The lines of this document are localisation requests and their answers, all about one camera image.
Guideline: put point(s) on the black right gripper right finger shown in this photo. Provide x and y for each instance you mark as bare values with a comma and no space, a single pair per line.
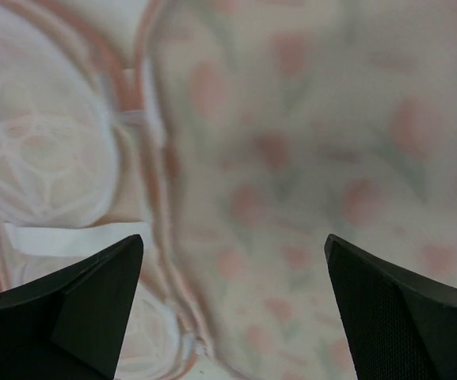
398,324

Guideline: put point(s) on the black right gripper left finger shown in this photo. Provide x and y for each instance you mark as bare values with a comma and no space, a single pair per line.
71,324

